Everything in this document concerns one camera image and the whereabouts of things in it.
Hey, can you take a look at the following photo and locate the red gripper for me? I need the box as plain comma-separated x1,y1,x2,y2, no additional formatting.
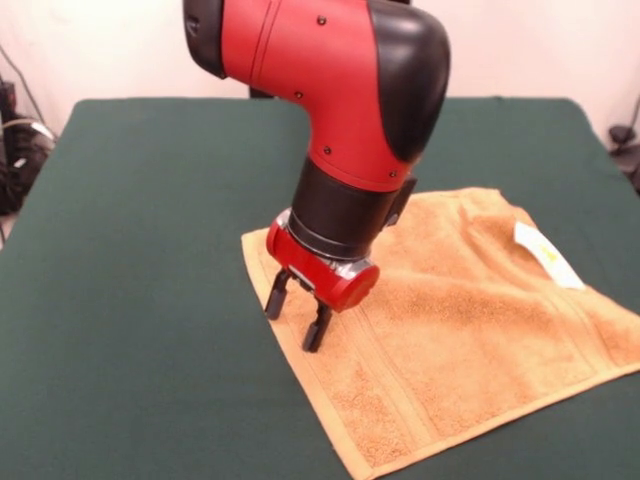
264,209,381,354

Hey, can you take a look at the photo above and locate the tan terry towel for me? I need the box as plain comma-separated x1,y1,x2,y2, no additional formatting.
241,187,640,480

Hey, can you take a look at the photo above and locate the dark green table cloth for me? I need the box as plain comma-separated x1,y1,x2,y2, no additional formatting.
0,97,640,480

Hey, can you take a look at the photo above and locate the black robot pedestal frame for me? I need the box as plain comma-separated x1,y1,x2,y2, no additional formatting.
248,0,416,100

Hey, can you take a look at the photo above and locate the black cable bundle with plugs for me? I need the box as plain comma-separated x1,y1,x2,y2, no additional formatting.
0,44,57,216

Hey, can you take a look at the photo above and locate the black plug with cable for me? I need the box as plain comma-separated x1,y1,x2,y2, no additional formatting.
607,97,640,196

